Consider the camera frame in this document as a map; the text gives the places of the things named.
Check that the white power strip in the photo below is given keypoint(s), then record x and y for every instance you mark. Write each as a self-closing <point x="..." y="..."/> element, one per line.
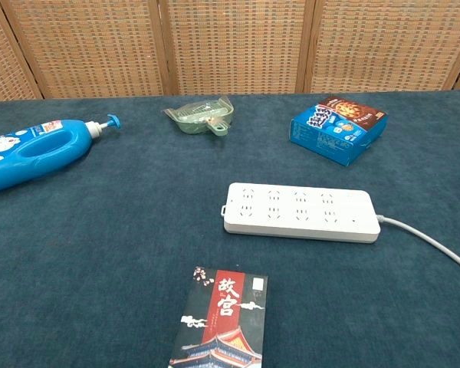
<point x="303" y="212"/>

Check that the woven bamboo folding screen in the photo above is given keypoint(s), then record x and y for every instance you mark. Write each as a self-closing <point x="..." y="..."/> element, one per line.
<point x="230" y="46"/>

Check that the blue pump detergent bottle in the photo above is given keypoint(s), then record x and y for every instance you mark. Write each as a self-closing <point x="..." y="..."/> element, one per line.
<point x="30" y="151"/>

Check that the green plastic soap dish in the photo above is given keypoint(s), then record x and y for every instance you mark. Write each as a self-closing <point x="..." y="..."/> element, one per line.
<point x="199" y="117"/>

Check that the blue cookie box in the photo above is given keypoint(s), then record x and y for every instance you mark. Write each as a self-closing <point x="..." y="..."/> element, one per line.
<point x="335" y="132"/>

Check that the dark teal table cloth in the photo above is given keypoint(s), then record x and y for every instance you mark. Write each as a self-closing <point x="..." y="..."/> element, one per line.
<point x="99" y="249"/>

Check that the black red palace card box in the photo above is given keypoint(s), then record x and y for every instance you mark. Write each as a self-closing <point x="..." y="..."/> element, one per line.
<point x="224" y="322"/>

